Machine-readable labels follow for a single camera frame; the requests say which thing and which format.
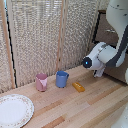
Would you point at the beige bamboo screen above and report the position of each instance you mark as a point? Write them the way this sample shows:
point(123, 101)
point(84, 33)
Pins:
point(33, 36)

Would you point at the blue cup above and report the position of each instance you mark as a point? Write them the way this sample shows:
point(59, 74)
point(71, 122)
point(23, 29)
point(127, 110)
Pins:
point(61, 79)

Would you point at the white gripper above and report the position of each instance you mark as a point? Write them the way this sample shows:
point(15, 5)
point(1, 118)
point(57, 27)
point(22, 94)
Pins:
point(99, 72)

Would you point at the white patterned plate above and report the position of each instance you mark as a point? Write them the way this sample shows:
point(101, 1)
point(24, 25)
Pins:
point(14, 110)

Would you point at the wooden screen post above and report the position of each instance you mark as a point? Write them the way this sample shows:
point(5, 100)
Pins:
point(7, 43)

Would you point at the yellow rectangular block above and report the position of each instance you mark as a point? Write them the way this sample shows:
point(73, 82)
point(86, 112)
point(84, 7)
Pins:
point(78, 87)

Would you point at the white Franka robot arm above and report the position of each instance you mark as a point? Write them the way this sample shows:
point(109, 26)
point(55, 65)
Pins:
point(111, 53)

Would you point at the brown drawer cabinet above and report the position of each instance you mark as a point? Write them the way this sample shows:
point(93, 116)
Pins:
point(103, 30)

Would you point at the pink cup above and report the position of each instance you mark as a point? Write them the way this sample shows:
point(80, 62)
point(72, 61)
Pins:
point(41, 82)

